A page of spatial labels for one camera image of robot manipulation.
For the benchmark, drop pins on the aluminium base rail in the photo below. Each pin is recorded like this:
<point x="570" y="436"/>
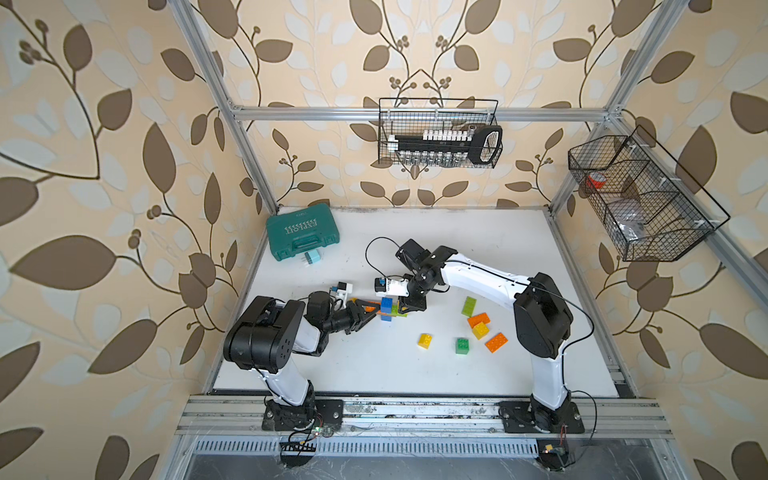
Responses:
<point x="429" y="417"/>

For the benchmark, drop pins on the small electronics board left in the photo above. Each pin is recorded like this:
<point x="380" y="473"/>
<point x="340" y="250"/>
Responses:
<point x="293" y="454"/>

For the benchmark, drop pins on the aluminium frame corner post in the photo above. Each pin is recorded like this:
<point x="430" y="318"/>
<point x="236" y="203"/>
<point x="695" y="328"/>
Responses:
<point x="601" y="121"/>
<point x="184" y="16"/>

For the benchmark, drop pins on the blue lego brick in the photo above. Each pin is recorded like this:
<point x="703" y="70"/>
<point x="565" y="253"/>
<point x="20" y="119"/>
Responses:
<point x="386" y="306"/>

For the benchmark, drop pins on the lime green lego brick long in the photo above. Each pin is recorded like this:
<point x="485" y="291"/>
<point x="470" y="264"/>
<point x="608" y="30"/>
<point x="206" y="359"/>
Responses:
<point x="397" y="311"/>

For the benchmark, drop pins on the black wire basket back wall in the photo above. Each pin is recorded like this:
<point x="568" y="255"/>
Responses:
<point x="413" y="115"/>

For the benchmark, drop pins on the clear plastic bag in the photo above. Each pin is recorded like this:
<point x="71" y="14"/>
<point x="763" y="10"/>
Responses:
<point x="629" y="217"/>

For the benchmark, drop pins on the small electronics board right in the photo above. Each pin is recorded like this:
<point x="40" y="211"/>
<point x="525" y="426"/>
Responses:
<point x="553" y="456"/>

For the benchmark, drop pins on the lime green lego brick small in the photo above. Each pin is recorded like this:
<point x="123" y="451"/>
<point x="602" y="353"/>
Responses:
<point x="469" y="307"/>

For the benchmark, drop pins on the aluminium frame corner post left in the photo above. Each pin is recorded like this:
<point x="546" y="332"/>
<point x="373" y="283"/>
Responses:
<point x="184" y="16"/>

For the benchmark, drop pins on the small teal white box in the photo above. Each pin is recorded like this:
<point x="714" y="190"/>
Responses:
<point x="312" y="256"/>

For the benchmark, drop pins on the small electronics board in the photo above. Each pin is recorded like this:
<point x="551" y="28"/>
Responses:
<point x="293" y="454"/>
<point x="553" y="456"/>

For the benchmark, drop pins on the orange lego brick right lower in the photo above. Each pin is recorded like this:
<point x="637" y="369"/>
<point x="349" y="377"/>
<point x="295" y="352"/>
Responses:
<point x="496" y="342"/>

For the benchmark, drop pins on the black wire basket wall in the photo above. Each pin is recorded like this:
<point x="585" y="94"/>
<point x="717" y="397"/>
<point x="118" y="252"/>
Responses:
<point x="413" y="115"/>
<point x="680" y="212"/>

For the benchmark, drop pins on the green plastic tool case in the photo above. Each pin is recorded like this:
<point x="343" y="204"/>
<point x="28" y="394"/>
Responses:
<point x="295" y="233"/>

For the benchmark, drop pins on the black wire basket right wall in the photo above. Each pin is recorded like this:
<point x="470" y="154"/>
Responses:
<point x="680" y="212"/>

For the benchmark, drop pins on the green lego brick square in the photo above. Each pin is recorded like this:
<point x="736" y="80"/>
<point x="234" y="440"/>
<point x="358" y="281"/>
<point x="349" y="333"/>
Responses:
<point x="462" y="346"/>

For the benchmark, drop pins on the black white socket set rail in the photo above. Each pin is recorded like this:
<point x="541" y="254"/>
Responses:
<point x="477" y="146"/>

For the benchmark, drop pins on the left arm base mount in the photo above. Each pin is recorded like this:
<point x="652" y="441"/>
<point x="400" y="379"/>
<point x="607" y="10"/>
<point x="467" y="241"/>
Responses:
<point x="303" y="414"/>

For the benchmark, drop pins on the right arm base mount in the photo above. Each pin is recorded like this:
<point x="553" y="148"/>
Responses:
<point x="531" y="416"/>

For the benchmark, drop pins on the orange lego brick right upper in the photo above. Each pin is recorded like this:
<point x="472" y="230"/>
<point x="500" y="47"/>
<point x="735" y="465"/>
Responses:
<point x="477" y="319"/>

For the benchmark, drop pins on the aluminium frame corner post right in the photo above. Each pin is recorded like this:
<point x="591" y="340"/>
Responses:
<point x="601" y="121"/>

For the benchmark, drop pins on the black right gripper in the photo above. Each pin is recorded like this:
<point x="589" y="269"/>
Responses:
<point x="411" y="304"/>

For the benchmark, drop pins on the red tape roll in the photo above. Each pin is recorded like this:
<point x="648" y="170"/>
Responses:
<point x="596" y="180"/>

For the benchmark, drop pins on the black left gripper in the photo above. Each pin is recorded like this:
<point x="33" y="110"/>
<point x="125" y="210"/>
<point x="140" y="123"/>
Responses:
<point x="355" y="317"/>

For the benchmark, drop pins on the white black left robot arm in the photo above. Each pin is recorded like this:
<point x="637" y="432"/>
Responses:
<point x="269" y="332"/>

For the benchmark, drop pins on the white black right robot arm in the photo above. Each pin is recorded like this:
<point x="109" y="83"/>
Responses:
<point x="542" y="318"/>

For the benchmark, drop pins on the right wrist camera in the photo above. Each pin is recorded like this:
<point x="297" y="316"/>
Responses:
<point x="412" y="251"/>

